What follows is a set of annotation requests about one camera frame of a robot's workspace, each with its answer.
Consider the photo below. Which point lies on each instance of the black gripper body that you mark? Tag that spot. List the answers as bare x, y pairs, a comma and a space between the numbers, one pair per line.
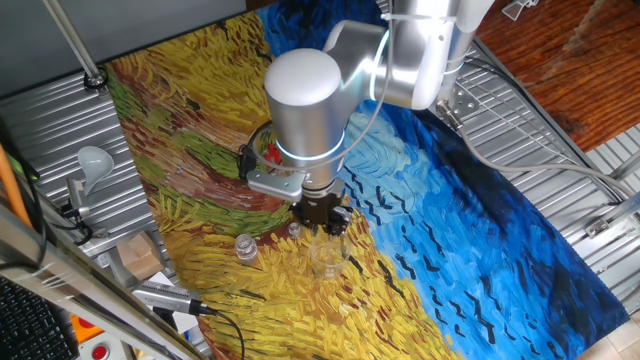
320, 210

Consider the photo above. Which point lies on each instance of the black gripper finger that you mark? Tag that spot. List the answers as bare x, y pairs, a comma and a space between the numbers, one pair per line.
320, 227
339, 227

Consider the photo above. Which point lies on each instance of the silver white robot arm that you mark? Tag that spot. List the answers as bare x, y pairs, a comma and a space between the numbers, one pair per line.
310, 110

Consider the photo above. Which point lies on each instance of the clear glass bottle stopper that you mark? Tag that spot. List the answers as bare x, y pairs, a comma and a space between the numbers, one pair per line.
294, 230

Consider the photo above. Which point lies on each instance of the empty clear glass beaker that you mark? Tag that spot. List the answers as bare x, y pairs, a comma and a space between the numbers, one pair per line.
329, 257

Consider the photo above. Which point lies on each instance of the small clear glass bottle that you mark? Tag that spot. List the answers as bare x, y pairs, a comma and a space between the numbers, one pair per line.
245, 248

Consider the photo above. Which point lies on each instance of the glass beaker holding droppers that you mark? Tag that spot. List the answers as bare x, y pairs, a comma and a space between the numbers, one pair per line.
267, 150

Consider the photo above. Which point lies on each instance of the Van Gogh print tablecloth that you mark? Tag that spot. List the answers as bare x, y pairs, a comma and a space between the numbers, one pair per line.
450, 225

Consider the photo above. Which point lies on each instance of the large cardboard box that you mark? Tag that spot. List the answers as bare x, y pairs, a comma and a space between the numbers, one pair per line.
142, 265

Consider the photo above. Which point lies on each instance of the small cardboard box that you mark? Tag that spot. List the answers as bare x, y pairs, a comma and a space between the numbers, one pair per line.
135, 242

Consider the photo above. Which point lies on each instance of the white plastic funnel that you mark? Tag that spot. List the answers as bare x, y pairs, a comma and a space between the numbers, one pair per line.
95, 165

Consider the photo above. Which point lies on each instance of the grey box red button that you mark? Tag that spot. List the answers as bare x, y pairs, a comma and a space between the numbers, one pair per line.
100, 351

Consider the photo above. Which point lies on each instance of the orange box red button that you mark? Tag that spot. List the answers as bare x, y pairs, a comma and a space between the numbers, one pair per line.
85, 327

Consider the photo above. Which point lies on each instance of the clear acrylic piece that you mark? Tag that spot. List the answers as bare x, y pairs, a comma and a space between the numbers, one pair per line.
517, 9

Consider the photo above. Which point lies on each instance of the metal stand rod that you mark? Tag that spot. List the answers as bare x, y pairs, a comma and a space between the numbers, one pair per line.
70, 35

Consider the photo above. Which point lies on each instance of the black computer keyboard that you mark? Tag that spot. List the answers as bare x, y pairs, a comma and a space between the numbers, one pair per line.
30, 325

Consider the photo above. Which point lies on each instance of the orange tube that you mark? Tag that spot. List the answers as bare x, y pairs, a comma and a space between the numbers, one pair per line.
10, 185

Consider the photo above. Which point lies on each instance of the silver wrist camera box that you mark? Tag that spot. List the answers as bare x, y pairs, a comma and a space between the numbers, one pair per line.
275, 184

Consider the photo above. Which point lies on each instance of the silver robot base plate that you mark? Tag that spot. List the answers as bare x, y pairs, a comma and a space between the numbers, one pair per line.
466, 102

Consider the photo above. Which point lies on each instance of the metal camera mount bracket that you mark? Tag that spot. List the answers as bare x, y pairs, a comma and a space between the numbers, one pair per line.
76, 200

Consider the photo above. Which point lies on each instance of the aluminium frame beam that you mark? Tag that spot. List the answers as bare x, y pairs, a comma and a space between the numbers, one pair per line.
75, 280

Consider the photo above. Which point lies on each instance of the metal corner bracket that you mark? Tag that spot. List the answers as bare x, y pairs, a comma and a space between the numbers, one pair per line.
597, 227

